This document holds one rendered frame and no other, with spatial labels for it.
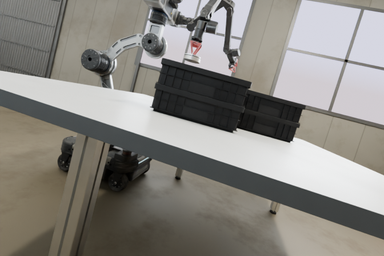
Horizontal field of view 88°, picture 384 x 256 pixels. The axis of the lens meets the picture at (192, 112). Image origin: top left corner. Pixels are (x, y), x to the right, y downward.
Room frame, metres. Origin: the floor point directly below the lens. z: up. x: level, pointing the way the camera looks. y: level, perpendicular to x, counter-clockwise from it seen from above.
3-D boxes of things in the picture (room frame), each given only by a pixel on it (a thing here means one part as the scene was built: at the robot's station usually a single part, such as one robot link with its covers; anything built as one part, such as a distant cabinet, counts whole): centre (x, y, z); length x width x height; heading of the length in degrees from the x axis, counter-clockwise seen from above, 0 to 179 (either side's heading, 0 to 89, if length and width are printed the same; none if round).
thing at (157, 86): (1.00, -0.02, 0.76); 0.40 x 0.30 x 0.12; 89
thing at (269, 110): (1.29, -0.42, 0.87); 0.40 x 0.30 x 0.11; 89
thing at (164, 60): (1.00, -0.02, 0.92); 0.40 x 0.30 x 0.02; 89
